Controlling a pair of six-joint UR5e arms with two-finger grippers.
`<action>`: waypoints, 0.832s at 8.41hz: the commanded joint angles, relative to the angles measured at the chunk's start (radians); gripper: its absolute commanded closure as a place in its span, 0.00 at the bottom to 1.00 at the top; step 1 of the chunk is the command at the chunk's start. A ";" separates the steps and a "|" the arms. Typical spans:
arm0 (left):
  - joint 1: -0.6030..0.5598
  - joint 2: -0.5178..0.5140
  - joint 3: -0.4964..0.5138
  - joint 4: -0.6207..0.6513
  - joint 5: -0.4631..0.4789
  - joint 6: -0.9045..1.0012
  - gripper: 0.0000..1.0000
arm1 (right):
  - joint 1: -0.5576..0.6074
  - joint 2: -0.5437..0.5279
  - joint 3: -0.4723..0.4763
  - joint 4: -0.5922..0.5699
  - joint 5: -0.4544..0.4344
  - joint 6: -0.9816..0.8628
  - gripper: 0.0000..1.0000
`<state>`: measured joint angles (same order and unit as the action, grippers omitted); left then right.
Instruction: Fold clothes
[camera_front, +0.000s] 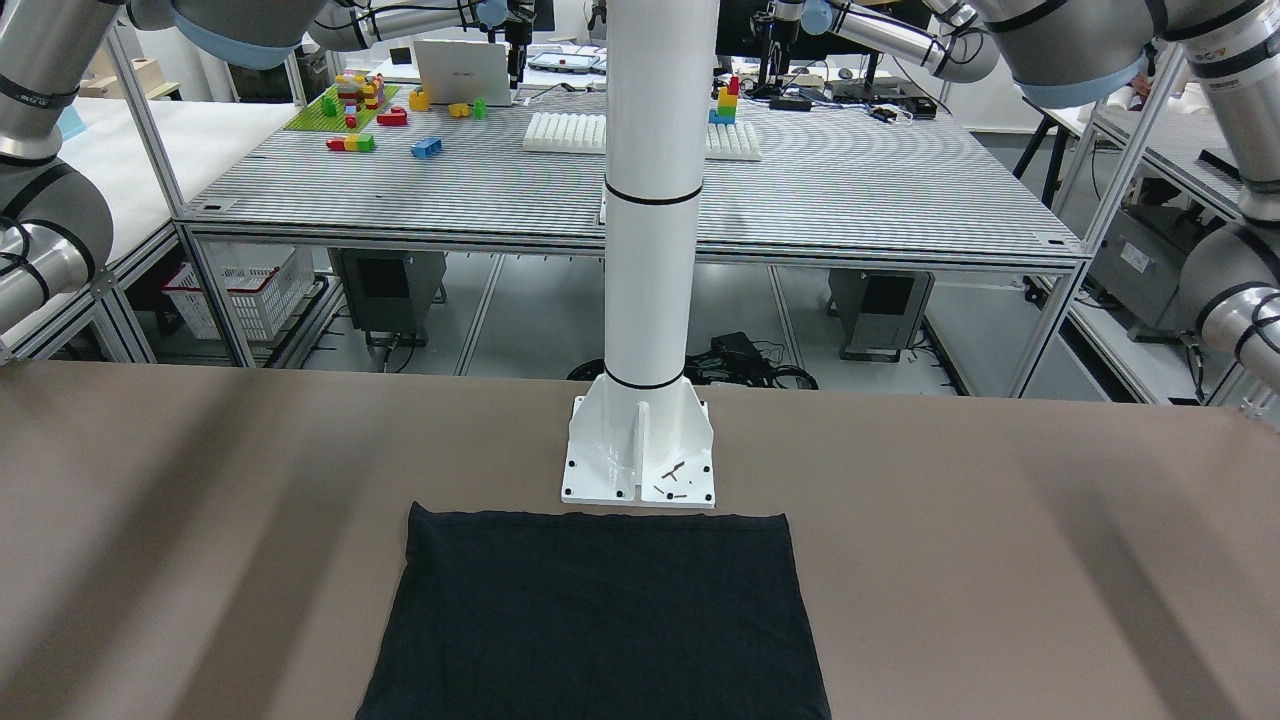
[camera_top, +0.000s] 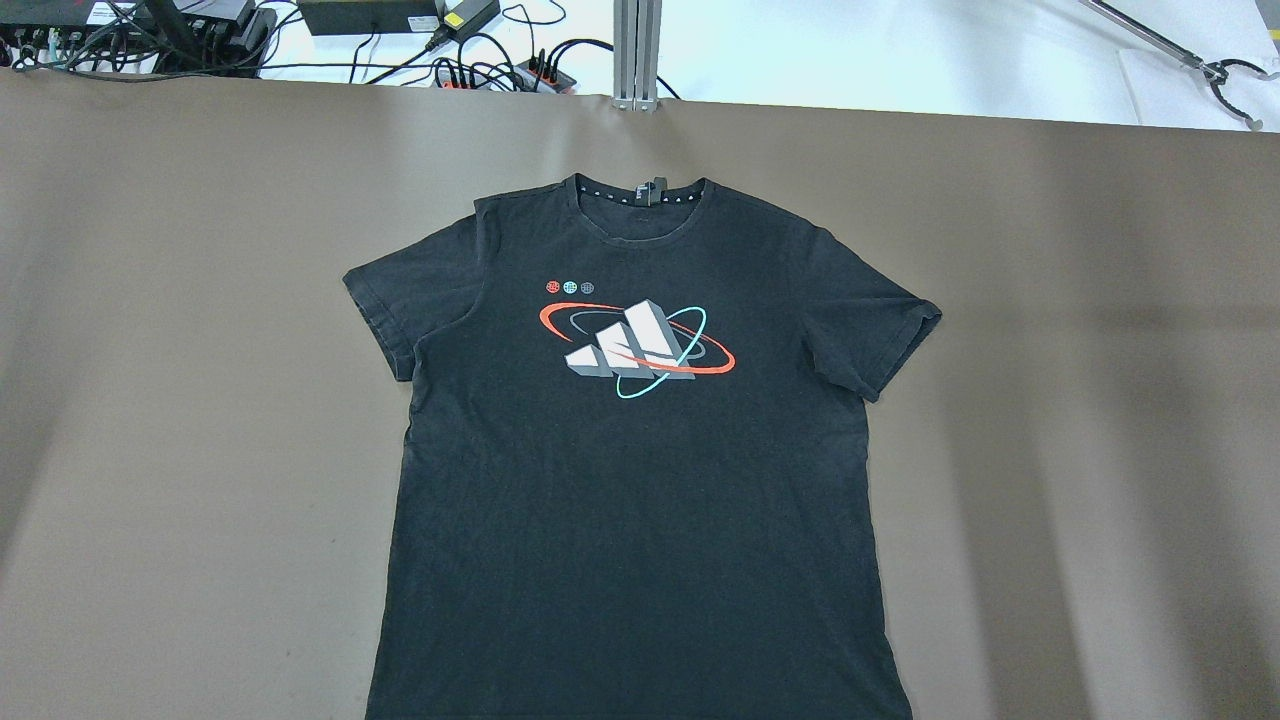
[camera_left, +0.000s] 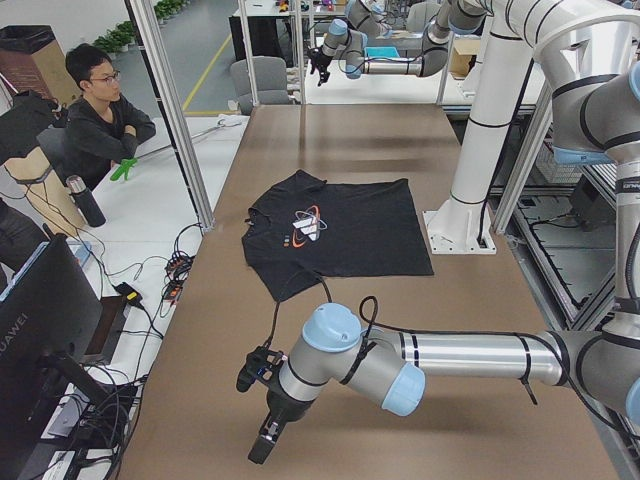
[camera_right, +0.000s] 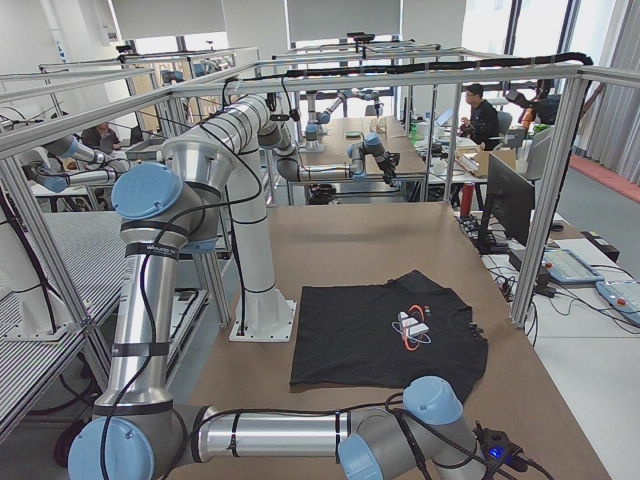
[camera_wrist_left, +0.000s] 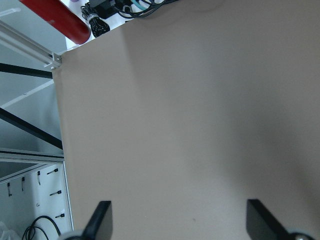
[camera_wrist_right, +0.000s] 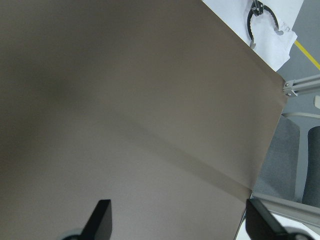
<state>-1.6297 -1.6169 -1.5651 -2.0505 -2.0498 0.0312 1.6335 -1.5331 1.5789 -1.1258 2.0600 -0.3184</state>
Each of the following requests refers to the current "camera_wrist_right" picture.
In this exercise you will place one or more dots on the grey office chair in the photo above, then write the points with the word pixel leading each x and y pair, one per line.
pixel 291 169

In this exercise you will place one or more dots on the aluminium frame rail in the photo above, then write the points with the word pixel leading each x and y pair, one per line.
pixel 297 87

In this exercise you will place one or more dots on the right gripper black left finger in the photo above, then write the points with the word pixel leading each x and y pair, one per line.
pixel 99 224

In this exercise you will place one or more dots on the white folded cloth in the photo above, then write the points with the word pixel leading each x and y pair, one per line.
pixel 272 45

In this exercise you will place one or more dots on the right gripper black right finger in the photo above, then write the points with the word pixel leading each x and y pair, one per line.
pixel 260 224

